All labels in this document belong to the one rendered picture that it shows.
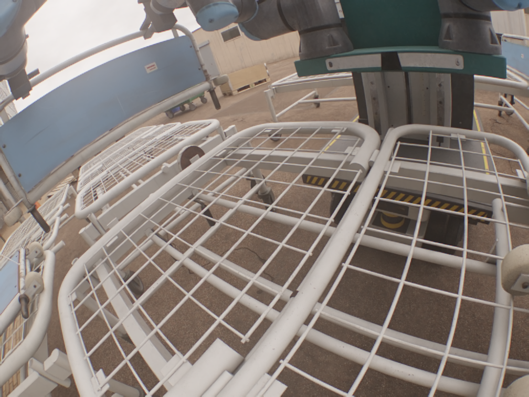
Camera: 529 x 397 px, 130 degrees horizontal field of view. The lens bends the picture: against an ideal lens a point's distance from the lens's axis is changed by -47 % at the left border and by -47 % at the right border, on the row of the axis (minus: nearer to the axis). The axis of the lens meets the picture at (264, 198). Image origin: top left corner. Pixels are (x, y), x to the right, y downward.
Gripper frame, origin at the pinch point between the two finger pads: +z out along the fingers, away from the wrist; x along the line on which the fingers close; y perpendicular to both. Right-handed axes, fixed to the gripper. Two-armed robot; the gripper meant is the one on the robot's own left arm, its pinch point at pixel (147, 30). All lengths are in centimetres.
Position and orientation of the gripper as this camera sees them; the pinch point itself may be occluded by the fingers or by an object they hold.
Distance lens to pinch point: 84.1
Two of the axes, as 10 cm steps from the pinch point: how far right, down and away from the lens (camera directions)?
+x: 4.2, 8.0, 4.3
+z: -6.9, -0.3, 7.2
